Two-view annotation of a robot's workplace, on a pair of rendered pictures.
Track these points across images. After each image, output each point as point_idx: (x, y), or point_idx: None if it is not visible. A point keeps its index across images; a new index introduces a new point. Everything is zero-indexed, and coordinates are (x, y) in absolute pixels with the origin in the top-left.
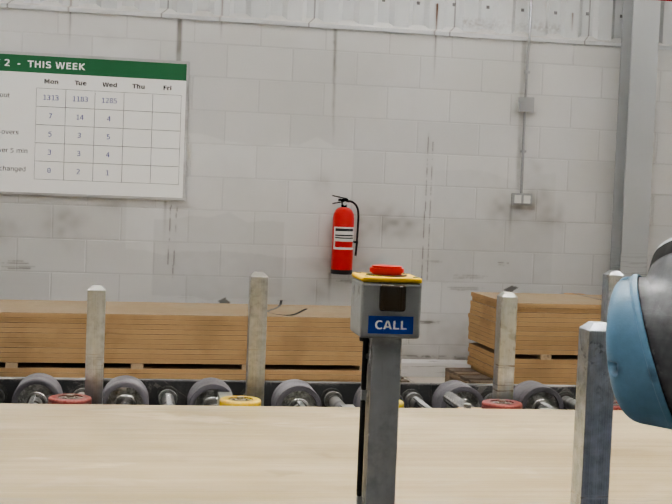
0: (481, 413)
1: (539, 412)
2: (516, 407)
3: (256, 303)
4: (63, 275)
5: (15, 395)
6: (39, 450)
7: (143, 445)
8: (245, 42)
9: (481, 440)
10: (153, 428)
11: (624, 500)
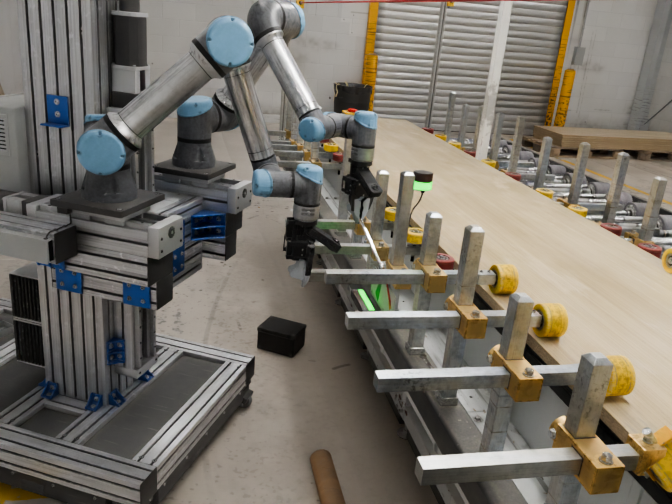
0: (580, 221)
1: (601, 231)
2: (606, 228)
3: (578, 155)
4: None
5: (586, 186)
6: (429, 170)
7: (448, 178)
8: None
9: (513, 214)
10: (476, 180)
11: (424, 219)
